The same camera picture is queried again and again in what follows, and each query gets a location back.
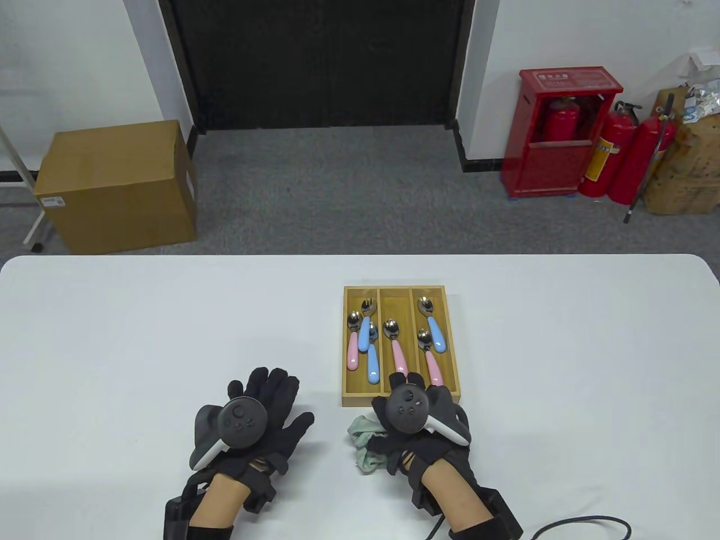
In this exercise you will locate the wooden cutlery tray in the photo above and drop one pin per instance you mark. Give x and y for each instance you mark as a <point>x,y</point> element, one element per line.
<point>394,304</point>

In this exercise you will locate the brown cardboard box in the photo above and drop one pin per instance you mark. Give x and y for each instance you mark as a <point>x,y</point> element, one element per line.
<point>112,185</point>

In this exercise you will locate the person's right hand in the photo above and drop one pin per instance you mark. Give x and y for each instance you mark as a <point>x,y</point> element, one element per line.
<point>416,444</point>

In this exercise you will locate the crumpled silver foil bag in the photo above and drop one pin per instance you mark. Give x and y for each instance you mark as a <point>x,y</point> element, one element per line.
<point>703,101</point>

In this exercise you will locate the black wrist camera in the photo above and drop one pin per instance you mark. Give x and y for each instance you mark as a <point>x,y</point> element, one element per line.
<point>260,495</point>
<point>424,500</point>

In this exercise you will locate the black armband pack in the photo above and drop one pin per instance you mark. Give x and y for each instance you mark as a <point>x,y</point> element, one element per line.
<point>180,517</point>
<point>495,517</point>

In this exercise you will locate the person's left forearm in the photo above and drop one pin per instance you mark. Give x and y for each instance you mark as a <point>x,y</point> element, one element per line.
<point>216,506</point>

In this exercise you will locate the red fire extinguisher cabinet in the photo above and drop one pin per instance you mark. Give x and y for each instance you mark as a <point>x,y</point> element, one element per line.
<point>540,169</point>

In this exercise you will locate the pink spoon group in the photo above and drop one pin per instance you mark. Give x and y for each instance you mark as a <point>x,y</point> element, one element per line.
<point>432,363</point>

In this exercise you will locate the black right armband pack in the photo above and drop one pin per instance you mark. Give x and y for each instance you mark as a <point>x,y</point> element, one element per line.
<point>495,517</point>

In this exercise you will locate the worn printed cardboard box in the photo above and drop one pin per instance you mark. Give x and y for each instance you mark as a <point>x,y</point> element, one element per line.
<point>692,174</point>

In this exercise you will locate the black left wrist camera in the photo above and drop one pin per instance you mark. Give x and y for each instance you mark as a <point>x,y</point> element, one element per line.
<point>260,495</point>

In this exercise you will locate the white rolling whiteboard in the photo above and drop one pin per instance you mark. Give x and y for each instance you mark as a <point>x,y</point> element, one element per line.
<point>34,225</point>

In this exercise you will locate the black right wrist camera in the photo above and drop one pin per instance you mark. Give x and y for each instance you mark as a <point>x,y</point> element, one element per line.
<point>424,500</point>

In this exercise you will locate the black double door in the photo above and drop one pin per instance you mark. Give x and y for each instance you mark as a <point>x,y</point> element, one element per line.
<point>320,62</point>

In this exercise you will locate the person's left hand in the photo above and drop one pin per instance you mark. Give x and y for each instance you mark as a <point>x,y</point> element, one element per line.
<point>275,405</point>

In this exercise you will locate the yellow label red fire extinguisher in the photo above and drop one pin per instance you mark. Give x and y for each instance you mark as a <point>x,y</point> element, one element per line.
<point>616,140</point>

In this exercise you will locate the black grey left hand controller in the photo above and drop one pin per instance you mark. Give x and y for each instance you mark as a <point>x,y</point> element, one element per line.
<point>239,422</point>

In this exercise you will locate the green fish scale cleaning cloth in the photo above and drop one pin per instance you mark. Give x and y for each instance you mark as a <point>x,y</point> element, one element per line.
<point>365,444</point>

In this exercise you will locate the black grey hand controller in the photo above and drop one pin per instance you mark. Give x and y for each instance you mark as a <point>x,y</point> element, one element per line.
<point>239,422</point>
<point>408,408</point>

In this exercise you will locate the black grey right hand controller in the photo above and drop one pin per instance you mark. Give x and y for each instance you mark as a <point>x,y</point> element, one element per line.
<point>408,408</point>

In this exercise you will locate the black left armband pack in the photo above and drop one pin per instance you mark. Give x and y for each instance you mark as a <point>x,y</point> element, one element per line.
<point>180,517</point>

